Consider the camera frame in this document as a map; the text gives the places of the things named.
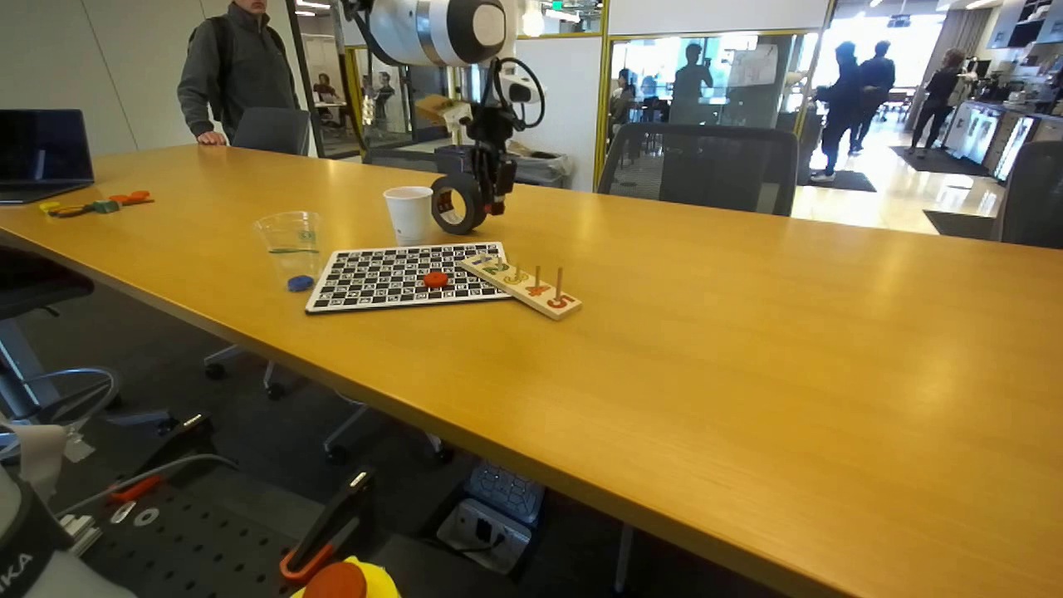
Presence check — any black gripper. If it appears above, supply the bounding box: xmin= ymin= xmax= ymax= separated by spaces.
xmin=450 ymin=103 xmax=523 ymax=223

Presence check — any white object beside robot base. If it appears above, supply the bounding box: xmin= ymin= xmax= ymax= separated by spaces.
xmin=0 ymin=420 xmax=97 ymax=503

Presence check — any white paper cup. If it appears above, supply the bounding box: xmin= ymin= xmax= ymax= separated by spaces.
xmin=378 ymin=184 xmax=435 ymax=248

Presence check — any transparent plastic cup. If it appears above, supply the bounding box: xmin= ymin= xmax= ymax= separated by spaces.
xmin=253 ymin=209 xmax=327 ymax=298

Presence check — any wooden number peg board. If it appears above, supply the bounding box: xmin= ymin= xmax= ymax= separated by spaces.
xmin=458 ymin=252 xmax=587 ymax=321

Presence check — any checkered marker board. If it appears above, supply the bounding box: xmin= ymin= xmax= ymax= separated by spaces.
xmin=304 ymin=241 xmax=514 ymax=319

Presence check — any person behind glass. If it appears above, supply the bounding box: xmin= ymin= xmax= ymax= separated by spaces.
xmin=672 ymin=39 xmax=723 ymax=113

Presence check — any chair base with casters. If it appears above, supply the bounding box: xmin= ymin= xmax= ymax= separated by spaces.
xmin=198 ymin=344 xmax=458 ymax=468

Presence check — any man in grey jacket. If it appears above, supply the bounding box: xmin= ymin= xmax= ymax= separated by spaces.
xmin=177 ymin=0 xmax=313 ymax=155

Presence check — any grey floor power box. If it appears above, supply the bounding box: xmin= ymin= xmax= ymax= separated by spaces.
xmin=433 ymin=461 xmax=549 ymax=578

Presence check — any black orange hand clamp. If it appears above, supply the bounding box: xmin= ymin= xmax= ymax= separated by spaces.
xmin=277 ymin=468 xmax=378 ymax=589

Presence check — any small orange green tool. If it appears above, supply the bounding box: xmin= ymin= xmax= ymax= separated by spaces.
xmin=36 ymin=191 xmax=161 ymax=223

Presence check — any yellow red emergency stop button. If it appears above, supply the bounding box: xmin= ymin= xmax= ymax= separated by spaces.
xmin=293 ymin=552 xmax=404 ymax=598

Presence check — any black laptop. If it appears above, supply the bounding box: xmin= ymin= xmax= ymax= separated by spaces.
xmin=0 ymin=108 xmax=97 ymax=192

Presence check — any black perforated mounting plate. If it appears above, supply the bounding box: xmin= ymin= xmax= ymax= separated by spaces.
xmin=59 ymin=477 xmax=336 ymax=598

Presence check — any person in black top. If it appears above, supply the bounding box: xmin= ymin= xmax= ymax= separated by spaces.
xmin=920 ymin=46 xmax=970 ymax=154

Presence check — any blue grey chair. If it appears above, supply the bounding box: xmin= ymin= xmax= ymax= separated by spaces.
xmin=0 ymin=319 xmax=127 ymax=443

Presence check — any black camera cable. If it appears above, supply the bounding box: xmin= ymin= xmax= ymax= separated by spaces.
xmin=485 ymin=53 xmax=549 ymax=133

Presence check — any orange handled screwdriver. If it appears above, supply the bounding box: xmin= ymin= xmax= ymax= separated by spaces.
xmin=103 ymin=477 xmax=169 ymax=511

